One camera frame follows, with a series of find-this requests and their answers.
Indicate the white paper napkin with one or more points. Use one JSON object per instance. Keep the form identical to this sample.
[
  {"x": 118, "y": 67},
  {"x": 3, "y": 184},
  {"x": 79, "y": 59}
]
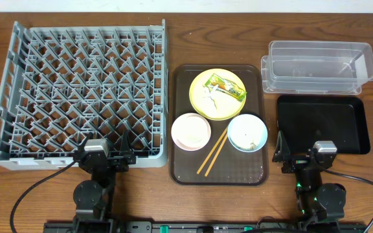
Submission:
[{"x": 210, "y": 94}]

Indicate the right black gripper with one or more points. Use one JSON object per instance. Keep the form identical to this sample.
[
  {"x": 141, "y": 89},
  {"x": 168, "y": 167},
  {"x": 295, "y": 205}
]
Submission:
[{"x": 300, "y": 162}]

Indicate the green orange snack wrapper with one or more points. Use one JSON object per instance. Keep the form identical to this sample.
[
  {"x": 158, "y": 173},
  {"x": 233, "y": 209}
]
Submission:
[{"x": 226, "y": 86}]

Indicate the right wooden chopstick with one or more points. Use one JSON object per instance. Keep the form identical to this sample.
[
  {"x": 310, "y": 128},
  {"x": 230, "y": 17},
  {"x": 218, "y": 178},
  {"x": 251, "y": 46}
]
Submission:
[{"x": 219, "y": 147}]

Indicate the clear plastic waste bin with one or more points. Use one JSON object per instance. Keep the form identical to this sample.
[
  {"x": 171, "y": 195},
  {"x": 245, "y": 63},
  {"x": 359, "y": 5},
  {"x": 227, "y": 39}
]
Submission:
[{"x": 317, "y": 67}]

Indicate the wooden chopstick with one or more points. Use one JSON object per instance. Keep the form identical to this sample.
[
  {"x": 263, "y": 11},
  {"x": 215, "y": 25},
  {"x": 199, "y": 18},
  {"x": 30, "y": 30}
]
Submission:
[
  {"x": 213, "y": 150},
  {"x": 219, "y": 147}
]

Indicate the yellow round plate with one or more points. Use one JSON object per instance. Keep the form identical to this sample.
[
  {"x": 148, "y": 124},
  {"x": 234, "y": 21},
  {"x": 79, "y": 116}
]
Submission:
[{"x": 227, "y": 106}]

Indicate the pink white bowl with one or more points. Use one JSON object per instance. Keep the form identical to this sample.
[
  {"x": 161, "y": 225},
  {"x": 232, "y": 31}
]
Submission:
[{"x": 190, "y": 132}]

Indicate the light blue bowl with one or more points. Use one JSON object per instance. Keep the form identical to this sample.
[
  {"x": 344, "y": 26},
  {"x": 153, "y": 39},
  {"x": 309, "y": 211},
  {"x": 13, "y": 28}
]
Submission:
[{"x": 247, "y": 133}]

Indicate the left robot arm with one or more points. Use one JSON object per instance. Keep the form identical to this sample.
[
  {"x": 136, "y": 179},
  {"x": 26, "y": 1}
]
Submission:
[{"x": 94, "y": 197}]

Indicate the black waste tray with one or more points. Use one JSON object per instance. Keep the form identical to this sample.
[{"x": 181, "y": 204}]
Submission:
[{"x": 306, "y": 119}]

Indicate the dark brown serving tray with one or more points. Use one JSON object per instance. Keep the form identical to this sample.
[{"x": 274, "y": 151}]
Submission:
[{"x": 232, "y": 167}]

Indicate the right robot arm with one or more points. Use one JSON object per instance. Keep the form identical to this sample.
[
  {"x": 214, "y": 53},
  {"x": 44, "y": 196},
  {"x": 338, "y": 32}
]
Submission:
[{"x": 322, "y": 204}]

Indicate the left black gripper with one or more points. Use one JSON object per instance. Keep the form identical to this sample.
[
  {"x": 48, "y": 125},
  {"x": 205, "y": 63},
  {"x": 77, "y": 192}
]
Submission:
[{"x": 111, "y": 160}]

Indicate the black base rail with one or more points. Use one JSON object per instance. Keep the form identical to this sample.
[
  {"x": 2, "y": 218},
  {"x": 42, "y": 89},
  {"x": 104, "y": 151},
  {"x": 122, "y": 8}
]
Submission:
[{"x": 149, "y": 227}]

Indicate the left wooden chopstick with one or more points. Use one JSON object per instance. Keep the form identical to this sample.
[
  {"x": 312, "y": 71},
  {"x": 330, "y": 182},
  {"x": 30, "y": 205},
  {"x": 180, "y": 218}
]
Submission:
[{"x": 213, "y": 150}]

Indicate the grey plastic dishwasher rack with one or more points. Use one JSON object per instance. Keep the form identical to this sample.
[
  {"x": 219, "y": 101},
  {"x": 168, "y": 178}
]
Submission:
[{"x": 62, "y": 84}]

